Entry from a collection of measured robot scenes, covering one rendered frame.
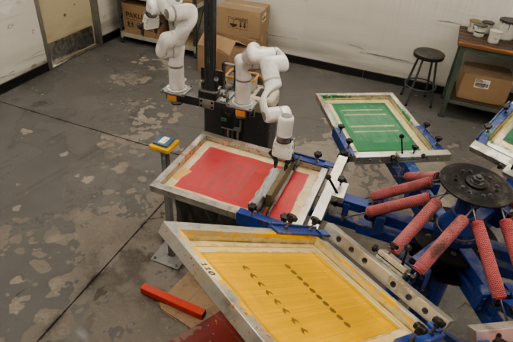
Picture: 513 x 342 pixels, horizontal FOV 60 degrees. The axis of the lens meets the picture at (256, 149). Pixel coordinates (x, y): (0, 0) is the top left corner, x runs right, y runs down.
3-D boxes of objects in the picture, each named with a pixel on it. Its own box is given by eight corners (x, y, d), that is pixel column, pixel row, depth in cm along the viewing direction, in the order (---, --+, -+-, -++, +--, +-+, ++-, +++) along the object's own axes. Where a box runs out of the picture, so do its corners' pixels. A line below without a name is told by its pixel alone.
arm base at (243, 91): (237, 94, 280) (239, 71, 271) (256, 98, 277) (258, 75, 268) (228, 104, 268) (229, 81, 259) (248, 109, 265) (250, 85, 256)
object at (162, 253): (150, 259, 312) (137, 146, 258) (166, 239, 329) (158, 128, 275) (177, 270, 305) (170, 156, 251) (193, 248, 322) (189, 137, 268)
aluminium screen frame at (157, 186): (150, 191, 227) (149, 185, 224) (204, 136, 272) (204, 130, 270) (297, 240, 204) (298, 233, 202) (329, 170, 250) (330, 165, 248)
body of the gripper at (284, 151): (296, 137, 215) (294, 156, 221) (276, 131, 218) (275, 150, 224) (291, 144, 209) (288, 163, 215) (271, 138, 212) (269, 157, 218)
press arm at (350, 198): (330, 204, 220) (331, 196, 217) (333, 197, 225) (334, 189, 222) (364, 214, 215) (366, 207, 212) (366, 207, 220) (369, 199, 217)
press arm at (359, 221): (210, 187, 246) (210, 179, 243) (214, 181, 251) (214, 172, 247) (443, 260, 211) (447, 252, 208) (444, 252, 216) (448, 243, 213)
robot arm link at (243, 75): (231, 76, 264) (232, 50, 255) (253, 74, 268) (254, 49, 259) (237, 83, 257) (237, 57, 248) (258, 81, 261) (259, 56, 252)
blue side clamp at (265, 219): (235, 223, 213) (236, 211, 209) (240, 216, 217) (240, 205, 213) (295, 243, 204) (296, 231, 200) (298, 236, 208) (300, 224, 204)
